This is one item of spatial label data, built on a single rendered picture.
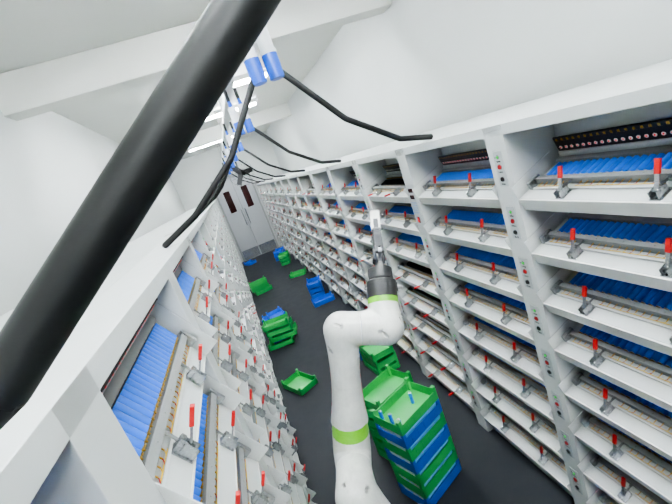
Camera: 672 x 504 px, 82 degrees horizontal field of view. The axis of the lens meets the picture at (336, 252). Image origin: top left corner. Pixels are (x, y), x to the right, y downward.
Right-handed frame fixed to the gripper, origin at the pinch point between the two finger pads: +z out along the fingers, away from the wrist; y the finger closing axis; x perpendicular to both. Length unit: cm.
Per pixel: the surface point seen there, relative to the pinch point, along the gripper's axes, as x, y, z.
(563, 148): -62, 7, 18
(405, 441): -14, -94, -75
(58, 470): 39, 75, -58
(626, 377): -74, -14, -52
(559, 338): -67, -34, -37
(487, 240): -49, -34, 4
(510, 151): -45.4, 6.5, 18.7
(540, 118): -46, 25, 17
